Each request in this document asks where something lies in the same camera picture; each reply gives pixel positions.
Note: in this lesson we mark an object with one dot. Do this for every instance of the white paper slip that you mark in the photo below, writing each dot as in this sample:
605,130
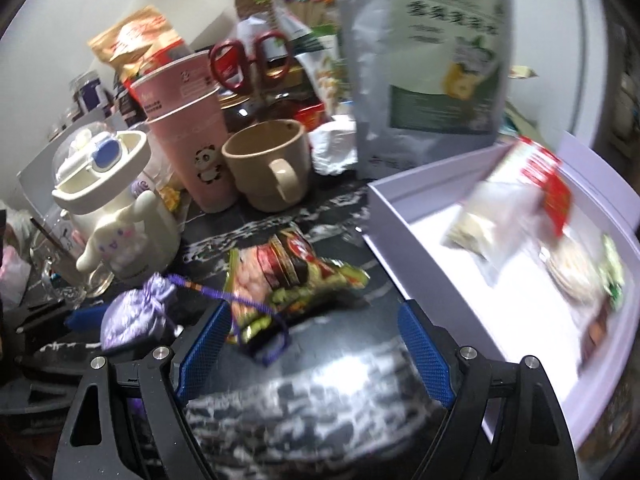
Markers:
252,30

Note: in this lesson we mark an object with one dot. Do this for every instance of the beige mug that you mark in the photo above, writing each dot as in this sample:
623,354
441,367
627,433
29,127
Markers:
265,170

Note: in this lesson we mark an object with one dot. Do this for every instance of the pink paper cup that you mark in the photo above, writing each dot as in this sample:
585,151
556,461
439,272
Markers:
175,85

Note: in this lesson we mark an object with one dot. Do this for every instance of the orange snack bag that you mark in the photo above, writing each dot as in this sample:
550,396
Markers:
135,35

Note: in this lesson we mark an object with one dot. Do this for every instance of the crumpled white tissue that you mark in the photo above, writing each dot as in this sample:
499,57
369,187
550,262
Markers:
332,145

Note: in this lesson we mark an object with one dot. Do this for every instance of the white green snack bag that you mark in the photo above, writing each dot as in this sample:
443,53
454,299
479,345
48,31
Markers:
325,75

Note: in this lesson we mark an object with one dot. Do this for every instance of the dark red snack packet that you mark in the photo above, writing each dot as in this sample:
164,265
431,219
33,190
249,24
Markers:
290,260

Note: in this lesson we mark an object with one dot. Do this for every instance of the orange snack packet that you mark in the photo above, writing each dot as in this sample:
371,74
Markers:
250,285

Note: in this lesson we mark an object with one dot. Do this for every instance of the clear bag white filling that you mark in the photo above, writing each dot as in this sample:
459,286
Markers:
575,270

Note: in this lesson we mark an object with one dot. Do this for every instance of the clear glass mug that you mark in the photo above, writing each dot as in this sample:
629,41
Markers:
55,270

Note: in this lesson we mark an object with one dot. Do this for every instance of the brown stirring stick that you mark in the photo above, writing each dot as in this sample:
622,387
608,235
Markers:
50,237

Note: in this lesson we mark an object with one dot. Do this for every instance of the purple satin sachet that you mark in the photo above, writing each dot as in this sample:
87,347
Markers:
130,320

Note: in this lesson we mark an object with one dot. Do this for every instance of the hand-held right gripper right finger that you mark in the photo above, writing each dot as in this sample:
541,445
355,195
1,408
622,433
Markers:
425,355

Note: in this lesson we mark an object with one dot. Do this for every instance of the green foil wrapper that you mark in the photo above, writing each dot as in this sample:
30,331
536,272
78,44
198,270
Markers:
612,270

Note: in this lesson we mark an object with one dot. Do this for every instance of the pink panda cup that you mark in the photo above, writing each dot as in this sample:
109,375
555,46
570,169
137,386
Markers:
205,160

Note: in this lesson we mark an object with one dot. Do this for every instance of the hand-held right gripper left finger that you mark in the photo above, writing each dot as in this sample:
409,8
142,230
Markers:
200,355

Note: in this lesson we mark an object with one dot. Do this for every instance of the dark glass jar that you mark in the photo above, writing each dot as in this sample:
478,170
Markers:
240,110

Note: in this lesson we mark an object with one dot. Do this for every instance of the red white packet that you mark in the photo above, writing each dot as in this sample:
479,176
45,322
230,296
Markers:
550,185

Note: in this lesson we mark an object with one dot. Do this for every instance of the dark purple jar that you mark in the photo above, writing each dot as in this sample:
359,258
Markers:
90,92

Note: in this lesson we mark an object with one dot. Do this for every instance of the silver stand-up pouch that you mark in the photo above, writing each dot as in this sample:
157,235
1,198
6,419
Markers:
370,60

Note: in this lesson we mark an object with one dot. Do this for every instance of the white cartoon dog bottle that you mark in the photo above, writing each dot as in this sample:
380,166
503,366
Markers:
125,220

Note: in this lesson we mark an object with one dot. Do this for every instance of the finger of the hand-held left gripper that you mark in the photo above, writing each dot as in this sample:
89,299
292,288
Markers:
85,318

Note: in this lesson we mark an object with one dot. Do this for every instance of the lavender cardboard box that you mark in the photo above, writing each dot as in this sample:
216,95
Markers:
400,220

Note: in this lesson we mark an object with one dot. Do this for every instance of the clear zip bag beige lump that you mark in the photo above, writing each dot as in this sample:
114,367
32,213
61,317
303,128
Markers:
480,225

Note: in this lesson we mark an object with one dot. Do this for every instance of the pink plastic bag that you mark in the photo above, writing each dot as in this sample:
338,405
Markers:
12,265

